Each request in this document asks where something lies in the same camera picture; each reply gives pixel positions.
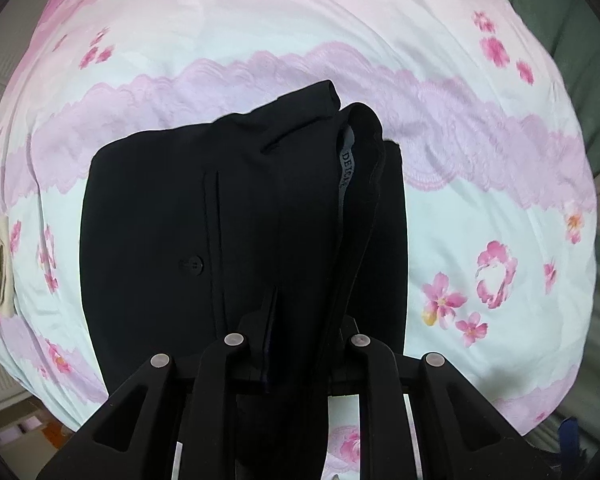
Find black pants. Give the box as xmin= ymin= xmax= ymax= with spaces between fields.
xmin=80 ymin=79 xmax=406 ymax=480

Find pink floral duvet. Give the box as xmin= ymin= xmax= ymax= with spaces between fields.
xmin=0 ymin=0 xmax=599 ymax=480

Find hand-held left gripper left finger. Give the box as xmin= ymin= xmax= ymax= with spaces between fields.
xmin=35 ymin=332 xmax=261 ymax=480

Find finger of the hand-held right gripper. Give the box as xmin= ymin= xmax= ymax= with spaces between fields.
xmin=557 ymin=419 xmax=582 ymax=457

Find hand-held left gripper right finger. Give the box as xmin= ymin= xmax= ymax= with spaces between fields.
xmin=322 ymin=315 xmax=566 ymax=480

